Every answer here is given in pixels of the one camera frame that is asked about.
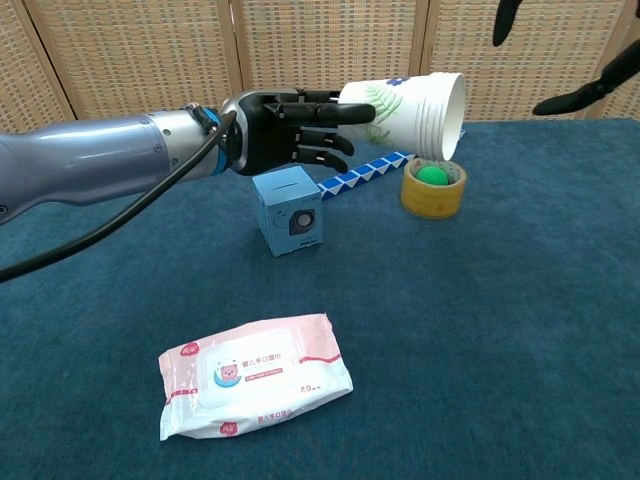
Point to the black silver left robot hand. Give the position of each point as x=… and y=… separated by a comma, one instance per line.
x=270, y=135

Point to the green ball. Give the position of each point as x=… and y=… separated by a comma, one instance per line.
x=431, y=175

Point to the light blue cardboard box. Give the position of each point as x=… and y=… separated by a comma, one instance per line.
x=287, y=210

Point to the white floral paper cup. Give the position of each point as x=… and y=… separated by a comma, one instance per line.
x=425, y=115

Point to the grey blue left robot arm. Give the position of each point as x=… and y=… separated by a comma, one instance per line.
x=100, y=155

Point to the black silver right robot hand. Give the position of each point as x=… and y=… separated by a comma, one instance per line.
x=575, y=100

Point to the yellow packing tape roll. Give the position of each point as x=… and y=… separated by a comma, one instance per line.
x=435, y=200

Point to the pink white wet wipes pack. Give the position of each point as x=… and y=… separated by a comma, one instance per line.
x=255, y=380

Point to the dark blue table carpet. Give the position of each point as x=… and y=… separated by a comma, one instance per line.
x=475, y=325

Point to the blue white snake cube puzzle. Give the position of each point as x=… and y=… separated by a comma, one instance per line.
x=365, y=172

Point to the woven bamboo folding screen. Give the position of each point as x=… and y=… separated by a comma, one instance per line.
x=150, y=55

